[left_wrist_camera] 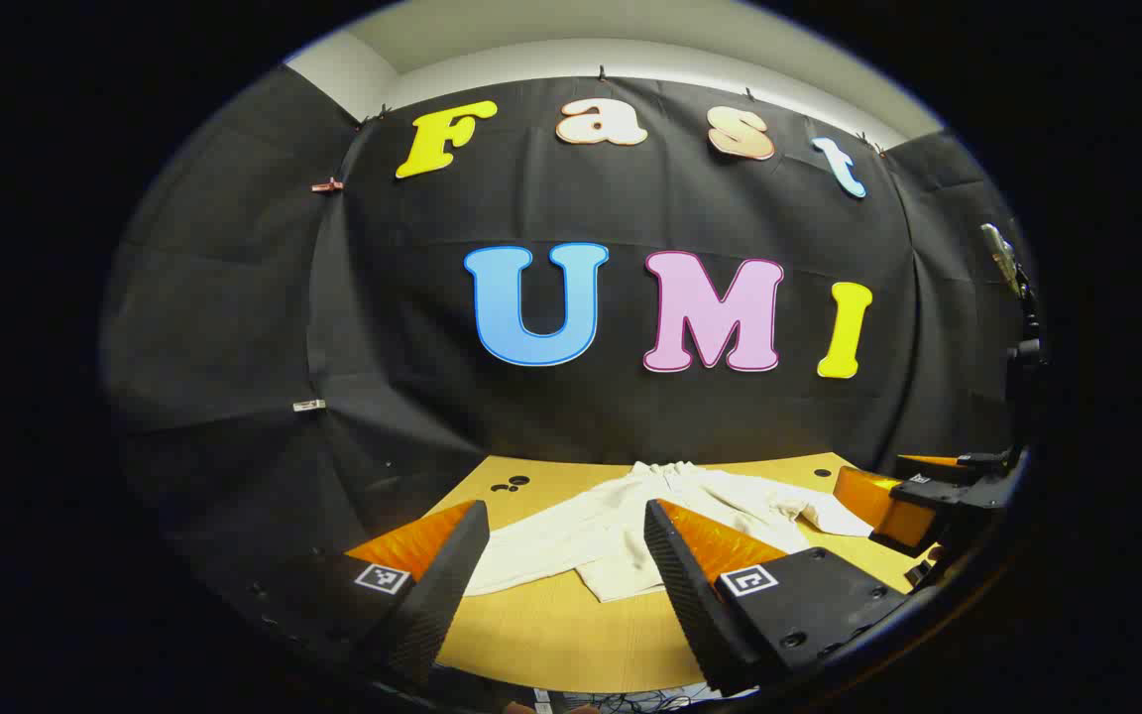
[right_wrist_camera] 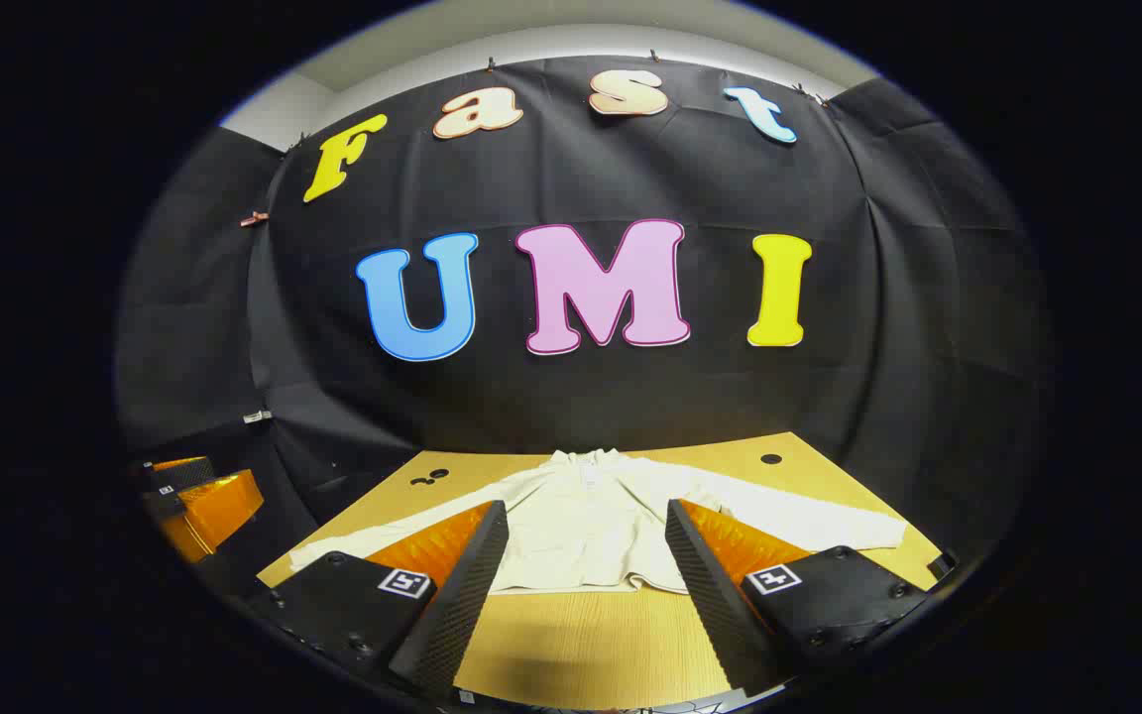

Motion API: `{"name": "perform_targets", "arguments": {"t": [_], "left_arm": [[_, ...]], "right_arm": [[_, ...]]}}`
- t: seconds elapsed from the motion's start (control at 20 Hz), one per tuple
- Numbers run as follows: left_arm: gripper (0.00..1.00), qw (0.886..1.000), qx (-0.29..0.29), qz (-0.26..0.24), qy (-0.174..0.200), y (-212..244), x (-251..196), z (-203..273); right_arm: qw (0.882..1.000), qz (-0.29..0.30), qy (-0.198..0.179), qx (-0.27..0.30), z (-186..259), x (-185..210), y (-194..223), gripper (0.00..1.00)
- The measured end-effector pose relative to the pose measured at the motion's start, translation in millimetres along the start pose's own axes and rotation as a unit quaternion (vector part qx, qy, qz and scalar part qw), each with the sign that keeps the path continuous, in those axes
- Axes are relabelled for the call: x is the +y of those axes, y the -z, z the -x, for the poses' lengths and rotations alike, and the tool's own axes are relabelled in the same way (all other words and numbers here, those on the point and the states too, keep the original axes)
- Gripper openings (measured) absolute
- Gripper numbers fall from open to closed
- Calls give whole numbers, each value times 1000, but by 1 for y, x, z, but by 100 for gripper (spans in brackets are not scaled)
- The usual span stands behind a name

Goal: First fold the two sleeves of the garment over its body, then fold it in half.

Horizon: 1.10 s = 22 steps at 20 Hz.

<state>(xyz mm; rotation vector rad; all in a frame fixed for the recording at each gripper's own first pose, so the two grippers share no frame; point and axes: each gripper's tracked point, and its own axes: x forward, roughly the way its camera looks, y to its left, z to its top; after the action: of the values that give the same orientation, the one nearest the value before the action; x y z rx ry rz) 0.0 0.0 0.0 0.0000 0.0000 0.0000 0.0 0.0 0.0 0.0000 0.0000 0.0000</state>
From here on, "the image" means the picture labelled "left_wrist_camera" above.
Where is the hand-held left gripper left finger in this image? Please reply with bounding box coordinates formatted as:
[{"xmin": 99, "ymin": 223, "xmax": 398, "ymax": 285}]
[{"xmin": 224, "ymin": 500, "xmax": 491, "ymax": 695}]

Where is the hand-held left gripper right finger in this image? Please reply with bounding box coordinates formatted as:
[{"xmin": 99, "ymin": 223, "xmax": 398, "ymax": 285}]
[{"xmin": 642, "ymin": 499, "xmax": 914, "ymax": 697}]

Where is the cream white garment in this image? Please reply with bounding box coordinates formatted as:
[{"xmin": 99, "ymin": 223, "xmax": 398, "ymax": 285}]
[{"xmin": 467, "ymin": 460, "xmax": 874, "ymax": 603}]

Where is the black backdrop cloth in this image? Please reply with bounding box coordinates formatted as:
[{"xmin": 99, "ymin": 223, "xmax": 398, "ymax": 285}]
[{"xmin": 100, "ymin": 64, "xmax": 1038, "ymax": 596}]

